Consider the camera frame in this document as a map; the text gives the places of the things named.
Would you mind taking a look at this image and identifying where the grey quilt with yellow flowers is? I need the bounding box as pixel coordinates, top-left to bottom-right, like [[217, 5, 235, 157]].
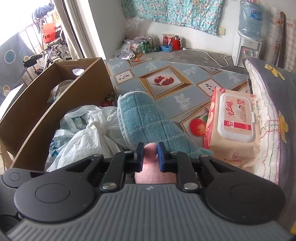
[[244, 57, 295, 234]]

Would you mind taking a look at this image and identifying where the blue water jug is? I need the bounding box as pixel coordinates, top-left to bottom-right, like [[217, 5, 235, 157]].
[[238, 1, 263, 41]]

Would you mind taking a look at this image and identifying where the rolled floral mat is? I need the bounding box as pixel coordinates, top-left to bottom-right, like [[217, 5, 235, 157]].
[[263, 7, 285, 66]]

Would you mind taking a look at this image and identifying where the brown cardboard box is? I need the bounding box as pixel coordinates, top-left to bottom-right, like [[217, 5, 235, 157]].
[[1, 58, 113, 171]]

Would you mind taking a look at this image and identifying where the patterned floor mat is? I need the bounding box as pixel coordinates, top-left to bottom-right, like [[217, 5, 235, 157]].
[[105, 59, 250, 147]]

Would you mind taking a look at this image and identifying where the teal checked towel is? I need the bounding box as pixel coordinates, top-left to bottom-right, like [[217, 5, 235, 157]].
[[117, 91, 213, 158]]

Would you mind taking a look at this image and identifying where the blue small container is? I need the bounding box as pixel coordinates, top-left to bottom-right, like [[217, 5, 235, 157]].
[[160, 45, 173, 52]]

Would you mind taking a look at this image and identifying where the rolled checked mat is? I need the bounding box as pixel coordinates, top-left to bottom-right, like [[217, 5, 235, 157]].
[[283, 16, 296, 73]]

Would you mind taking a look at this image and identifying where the white water dispenser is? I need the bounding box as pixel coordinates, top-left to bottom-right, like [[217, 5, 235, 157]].
[[232, 31, 262, 68]]

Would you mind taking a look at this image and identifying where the white power cable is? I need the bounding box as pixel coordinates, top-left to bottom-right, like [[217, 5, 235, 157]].
[[181, 47, 233, 68]]

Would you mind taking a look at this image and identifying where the green can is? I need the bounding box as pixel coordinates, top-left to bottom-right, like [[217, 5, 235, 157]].
[[141, 41, 148, 54]]

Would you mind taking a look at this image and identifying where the pink plush toy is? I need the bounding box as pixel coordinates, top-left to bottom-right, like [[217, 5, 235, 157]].
[[134, 143, 176, 184]]

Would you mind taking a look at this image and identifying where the wet wipes pack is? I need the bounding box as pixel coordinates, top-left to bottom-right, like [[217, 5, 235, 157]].
[[204, 87, 260, 172]]

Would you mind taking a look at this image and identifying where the clear plastic bag pile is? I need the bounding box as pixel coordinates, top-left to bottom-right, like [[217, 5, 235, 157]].
[[109, 16, 148, 60]]

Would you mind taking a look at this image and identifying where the teal floral wall cloth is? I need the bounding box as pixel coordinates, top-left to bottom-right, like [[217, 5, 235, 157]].
[[121, 0, 224, 35]]

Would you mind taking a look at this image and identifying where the white plastic bag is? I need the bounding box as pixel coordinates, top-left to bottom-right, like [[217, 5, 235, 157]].
[[45, 105, 128, 172]]

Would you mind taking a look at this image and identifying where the red white carton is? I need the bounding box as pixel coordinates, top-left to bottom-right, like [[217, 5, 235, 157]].
[[162, 33, 174, 46]]

